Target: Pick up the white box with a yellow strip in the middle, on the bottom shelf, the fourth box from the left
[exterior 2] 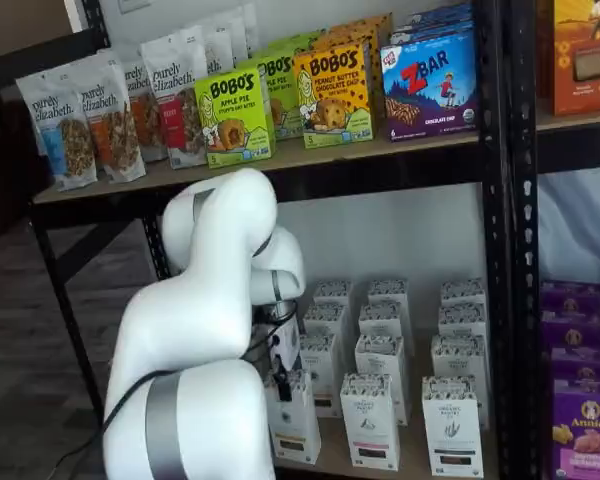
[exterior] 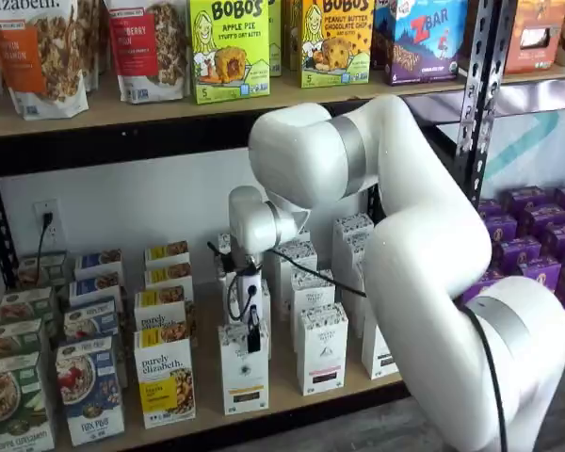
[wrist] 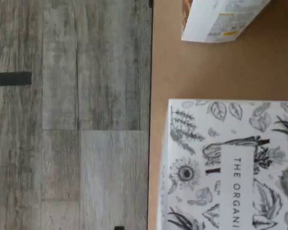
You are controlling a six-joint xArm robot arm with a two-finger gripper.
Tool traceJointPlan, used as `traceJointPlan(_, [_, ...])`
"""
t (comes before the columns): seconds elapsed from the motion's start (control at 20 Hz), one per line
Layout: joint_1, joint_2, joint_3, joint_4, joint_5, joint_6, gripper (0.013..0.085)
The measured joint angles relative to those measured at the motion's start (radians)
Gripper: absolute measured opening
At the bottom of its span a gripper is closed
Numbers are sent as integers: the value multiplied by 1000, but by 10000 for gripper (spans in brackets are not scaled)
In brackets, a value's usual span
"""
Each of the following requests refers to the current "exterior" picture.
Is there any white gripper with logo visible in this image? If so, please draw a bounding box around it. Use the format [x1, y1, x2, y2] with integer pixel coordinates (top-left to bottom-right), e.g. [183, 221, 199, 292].
[237, 275, 270, 355]

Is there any wooden shelf board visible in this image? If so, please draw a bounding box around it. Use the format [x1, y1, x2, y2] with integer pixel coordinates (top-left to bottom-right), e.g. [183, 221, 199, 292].
[456, 60, 565, 89]
[0, 65, 470, 140]
[51, 263, 406, 448]

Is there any white yellow purely elizabeth box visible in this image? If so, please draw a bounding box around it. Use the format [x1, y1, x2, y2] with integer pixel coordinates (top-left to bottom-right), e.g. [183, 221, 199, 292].
[143, 240, 191, 270]
[133, 322, 198, 430]
[133, 285, 199, 347]
[143, 262, 195, 302]

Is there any white box with black strip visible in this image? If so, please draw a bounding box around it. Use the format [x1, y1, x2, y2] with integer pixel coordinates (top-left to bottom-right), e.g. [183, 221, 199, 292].
[360, 308, 401, 380]
[342, 233, 376, 272]
[350, 258, 369, 339]
[331, 214, 376, 246]

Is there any green Nature's Path oatmeal box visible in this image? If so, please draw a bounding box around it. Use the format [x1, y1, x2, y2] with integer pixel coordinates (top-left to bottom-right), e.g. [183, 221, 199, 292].
[0, 285, 57, 326]
[17, 251, 71, 289]
[0, 318, 46, 363]
[0, 351, 57, 452]

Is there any green Bobo's apple pie box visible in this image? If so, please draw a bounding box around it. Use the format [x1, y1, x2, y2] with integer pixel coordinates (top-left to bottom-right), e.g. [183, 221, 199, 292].
[188, 0, 271, 105]
[266, 0, 283, 79]

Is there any yellow Bobo's peanut butter box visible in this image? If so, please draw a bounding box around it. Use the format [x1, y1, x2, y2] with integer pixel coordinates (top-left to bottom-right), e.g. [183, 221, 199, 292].
[299, 0, 375, 89]

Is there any blue purple ZBar box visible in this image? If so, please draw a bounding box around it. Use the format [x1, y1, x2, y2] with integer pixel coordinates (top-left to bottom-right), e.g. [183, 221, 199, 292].
[371, 0, 470, 88]

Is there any orange snack box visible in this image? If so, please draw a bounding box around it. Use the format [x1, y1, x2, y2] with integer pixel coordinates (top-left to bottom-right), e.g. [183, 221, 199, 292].
[502, 0, 565, 75]

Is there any red purely elizabeth granola bag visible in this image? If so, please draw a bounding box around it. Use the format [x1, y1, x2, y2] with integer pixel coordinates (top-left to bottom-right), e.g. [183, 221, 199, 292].
[103, 0, 191, 105]

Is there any orange purely elizabeth granola bag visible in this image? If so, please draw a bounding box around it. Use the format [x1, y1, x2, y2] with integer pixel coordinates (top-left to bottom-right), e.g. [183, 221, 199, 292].
[0, 0, 89, 121]
[74, 0, 110, 94]

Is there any white plastic sheet backdrop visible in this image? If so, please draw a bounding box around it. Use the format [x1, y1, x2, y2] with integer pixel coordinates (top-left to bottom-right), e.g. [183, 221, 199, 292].
[479, 107, 565, 199]

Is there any white wall outlet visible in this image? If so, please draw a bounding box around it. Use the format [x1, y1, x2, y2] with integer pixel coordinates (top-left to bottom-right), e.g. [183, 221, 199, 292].
[31, 200, 65, 247]

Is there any black plug with cord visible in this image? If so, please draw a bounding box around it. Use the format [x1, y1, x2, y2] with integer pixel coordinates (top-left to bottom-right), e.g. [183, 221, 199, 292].
[35, 212, 56, 283]

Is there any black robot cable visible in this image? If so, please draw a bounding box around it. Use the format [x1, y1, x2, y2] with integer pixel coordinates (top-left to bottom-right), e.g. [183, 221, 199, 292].
[205, 240, 508, 452]

